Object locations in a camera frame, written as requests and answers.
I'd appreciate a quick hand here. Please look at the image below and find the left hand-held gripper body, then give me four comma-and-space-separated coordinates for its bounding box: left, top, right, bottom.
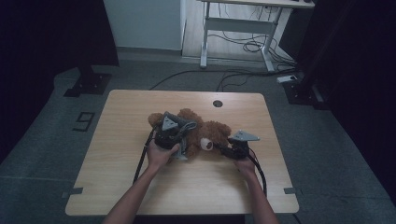
153, 111, 189, 151

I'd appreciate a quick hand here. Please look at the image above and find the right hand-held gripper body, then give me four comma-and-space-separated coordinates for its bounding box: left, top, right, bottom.
228, 129, 262, 161

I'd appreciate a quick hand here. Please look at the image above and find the brown teddy bear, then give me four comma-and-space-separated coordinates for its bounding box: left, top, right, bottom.
147, 107, 233, 161

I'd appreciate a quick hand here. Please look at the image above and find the person's right hand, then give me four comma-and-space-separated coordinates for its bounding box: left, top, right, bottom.
233, 155, 259, 181

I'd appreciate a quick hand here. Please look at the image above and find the person's left hand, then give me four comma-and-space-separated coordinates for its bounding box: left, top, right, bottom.
146, 140, 181, 172

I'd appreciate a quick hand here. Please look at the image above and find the grey tape strip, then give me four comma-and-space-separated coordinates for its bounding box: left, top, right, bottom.
61, 187, 84, 200
283, 187, 303, 196

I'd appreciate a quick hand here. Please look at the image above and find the white power strip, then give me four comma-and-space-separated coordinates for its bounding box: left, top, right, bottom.
276, 74, 299, 84

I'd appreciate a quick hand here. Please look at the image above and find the black floor tape mark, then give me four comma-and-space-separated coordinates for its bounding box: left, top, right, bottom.
72, 111, 96, 133

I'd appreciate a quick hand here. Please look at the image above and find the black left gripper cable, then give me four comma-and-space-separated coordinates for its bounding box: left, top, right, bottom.
133, 128, 157, 185

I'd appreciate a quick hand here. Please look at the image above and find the long black floor cable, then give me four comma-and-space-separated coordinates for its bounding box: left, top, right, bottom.
148, 68, 301, 92

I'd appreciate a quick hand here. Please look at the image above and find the black stand base plate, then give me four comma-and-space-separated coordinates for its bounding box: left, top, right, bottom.
282, 70, 332, 110
63, 64, 113, 98

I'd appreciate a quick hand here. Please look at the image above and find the tangle of black cables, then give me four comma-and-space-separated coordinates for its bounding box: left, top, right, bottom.
207, 3, 297, 73

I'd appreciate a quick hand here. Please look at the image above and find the white metal frame desk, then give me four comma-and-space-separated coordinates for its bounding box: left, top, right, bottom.
197, 0, 316, 73

